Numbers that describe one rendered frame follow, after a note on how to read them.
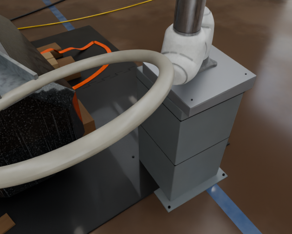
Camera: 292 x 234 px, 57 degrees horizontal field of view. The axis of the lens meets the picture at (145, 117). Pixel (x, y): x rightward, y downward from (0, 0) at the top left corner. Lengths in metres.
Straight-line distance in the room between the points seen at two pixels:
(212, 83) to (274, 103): 1.47
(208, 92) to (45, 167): 0.92
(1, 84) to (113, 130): 0.56
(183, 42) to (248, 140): 1.41
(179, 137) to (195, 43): 0.49
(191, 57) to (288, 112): 1.74
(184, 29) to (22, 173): 0.75
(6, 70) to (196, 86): 0.75
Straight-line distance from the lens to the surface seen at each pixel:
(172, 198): 1.80
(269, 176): 2.10
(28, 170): 0.39
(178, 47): 0.99
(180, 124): 1.24
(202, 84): 1.24
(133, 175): 1.90
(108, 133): 0.38
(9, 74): 0.92
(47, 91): 1.50
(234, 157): 2.11
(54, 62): 2.65
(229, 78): 1.30
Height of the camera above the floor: 1.60
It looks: 45 degrees down
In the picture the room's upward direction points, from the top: straight up
